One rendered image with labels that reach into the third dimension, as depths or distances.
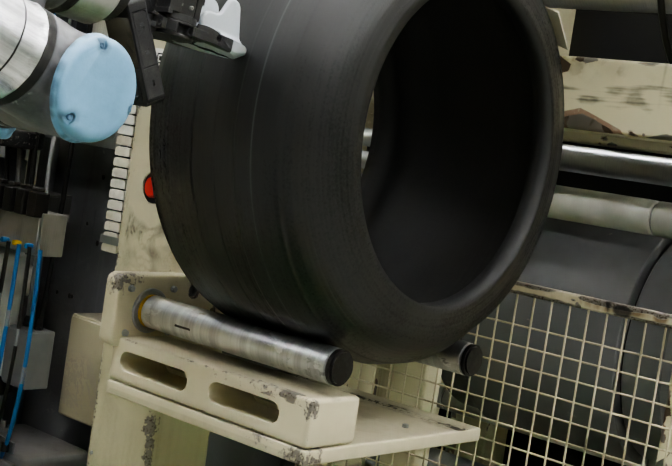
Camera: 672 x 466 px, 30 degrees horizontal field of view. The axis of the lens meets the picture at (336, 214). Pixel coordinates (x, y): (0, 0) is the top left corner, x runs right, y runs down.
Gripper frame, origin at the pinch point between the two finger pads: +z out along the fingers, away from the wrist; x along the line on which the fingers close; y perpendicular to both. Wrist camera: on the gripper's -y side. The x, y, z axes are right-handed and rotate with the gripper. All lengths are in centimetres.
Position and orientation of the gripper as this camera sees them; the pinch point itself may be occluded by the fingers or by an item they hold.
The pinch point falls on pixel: (234, 55)
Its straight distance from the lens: 141.7
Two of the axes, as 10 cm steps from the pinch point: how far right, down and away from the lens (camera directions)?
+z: 6.2, 1.7, 7.7
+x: -7.5, -1.5, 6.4
